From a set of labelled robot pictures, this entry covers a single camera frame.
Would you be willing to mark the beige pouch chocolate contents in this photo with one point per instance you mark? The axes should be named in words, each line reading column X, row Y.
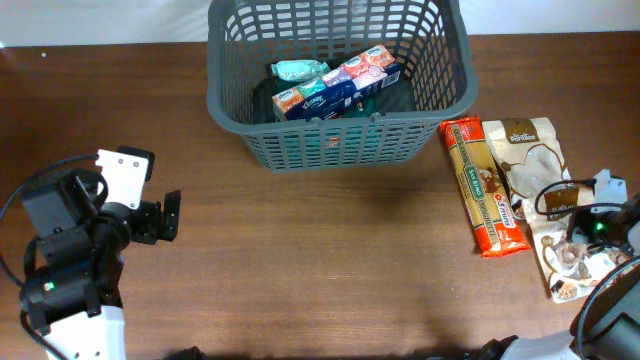
column 570, row 270

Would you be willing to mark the green Nescafe coffee bag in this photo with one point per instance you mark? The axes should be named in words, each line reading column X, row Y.
column 365, row 107

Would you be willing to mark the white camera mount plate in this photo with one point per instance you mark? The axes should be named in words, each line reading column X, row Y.
column 125, row 176

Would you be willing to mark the San Remo spaghetti packet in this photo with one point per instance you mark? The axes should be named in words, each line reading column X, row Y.
column 488, row 207

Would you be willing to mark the beige pouch white contents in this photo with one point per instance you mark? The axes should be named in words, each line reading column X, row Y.
column 528, row 154

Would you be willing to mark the light teal snack wrapper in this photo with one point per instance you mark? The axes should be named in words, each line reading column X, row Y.
column 299, row 70

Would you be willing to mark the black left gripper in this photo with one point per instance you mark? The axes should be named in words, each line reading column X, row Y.
column 167, row 216

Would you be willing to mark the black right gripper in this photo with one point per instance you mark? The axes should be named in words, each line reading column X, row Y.
column 593, row 226

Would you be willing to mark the Kleenex tissue pack box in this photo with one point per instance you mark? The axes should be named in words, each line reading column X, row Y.
column 375, row 66

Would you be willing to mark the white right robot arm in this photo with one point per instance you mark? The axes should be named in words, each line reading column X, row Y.
column 607, row 326

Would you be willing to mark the grey plastic basket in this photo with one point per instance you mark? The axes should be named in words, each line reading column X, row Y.
column 428, row 39

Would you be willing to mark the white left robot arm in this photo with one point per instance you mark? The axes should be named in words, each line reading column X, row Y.
column 73, row 267

